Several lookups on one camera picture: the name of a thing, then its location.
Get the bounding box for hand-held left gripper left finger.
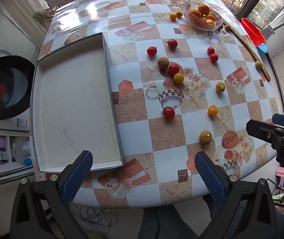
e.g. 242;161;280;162
9;150;94;239

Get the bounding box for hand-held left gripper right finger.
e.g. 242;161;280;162
195;151;278;239

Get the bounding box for white shallow tray box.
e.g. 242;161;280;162
30;32;127;173

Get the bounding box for translucent plastic jug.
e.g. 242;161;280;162
12;139;31;163

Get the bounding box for person's dark pants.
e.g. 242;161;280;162
137;194;284;239

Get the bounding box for checkered printed tablecloth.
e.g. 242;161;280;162
31;0;284;208

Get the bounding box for long curved wooden stick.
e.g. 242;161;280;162
185;0;271;81

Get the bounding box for red plastic bucket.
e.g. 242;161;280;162
240;17;266;47

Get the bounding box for white washing machine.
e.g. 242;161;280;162
0;5;45;132

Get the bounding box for clear glass bowl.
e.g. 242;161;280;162
183;0;223;31

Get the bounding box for black floor cable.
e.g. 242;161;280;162
77;204;119;228

